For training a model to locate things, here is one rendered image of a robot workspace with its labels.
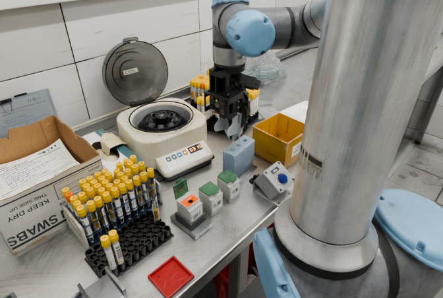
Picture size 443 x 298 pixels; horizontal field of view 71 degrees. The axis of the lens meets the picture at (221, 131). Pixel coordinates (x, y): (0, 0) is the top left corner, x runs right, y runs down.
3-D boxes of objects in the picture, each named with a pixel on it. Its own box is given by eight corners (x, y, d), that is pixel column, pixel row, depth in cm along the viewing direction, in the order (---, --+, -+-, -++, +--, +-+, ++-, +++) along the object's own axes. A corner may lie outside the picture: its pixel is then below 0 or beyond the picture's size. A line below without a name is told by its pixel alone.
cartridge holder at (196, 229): (196, 240, 72) (195, 229, 70) (170, 220, 77) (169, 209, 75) (211, 226, 75) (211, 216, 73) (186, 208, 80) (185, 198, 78)
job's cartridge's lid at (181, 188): (173, 184, 70) (171, 182, 70) (177, 200, 72) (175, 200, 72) (186, 175, 72) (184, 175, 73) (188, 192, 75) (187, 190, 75)
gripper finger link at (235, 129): (221, 148, 79) (220, 115, 74) (235, 137, 83) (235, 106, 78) (231, 151, 78) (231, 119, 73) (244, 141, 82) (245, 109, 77)
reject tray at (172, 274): (167, 300, 60) (167, 298, 60) (147, 277, 64) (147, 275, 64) (194, 277, 64) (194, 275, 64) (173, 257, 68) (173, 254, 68)
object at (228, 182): (229, 204, 82) (229, 184, 78) (216, 194, 85) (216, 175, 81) (239, 196, 84) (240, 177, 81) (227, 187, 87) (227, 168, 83)
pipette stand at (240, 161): (238, 186, 87) (238, 158, 82) (218, 177, 91) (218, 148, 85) (257, 169, 94) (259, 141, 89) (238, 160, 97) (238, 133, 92)
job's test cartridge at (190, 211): (191, 229, 73) (189, 209, 69) (177, 219, 76) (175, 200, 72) (203, 219, 75) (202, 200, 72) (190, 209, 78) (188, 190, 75)
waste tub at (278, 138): (283, 172, 93) (287, 144, 87) (250, 152, 101) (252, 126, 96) (309, 153, 100) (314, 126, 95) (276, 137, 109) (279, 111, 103)
